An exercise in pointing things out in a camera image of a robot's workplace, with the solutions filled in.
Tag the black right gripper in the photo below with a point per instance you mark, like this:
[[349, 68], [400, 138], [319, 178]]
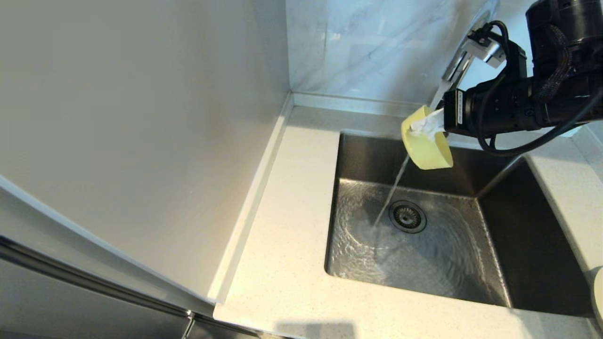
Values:
[[499, 108]]

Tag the yellow bowl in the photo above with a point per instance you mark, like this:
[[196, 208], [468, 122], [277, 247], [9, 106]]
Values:
[[431, 153]]

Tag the chrome gooseneck faucet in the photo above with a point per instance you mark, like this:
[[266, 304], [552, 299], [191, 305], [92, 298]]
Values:
[[454, 70]]

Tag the white plate edge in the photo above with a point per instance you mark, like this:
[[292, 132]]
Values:
[[599, 296]]

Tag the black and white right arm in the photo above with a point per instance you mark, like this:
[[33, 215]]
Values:
[[570, 56]]

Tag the stainless steel sink basin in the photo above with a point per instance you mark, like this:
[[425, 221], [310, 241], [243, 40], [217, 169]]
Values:
[[447, 273]]

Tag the running water stream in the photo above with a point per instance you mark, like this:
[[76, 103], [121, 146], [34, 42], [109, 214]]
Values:
[[393, 188]]

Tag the round metal drain strainer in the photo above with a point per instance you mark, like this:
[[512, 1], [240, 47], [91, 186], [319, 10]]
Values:
[[408, 217]]

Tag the white appliance side panel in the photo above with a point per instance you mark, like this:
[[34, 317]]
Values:
[[118, 117]]

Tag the stainless steel appliance door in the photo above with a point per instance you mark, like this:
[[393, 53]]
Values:
[[70, 310]]

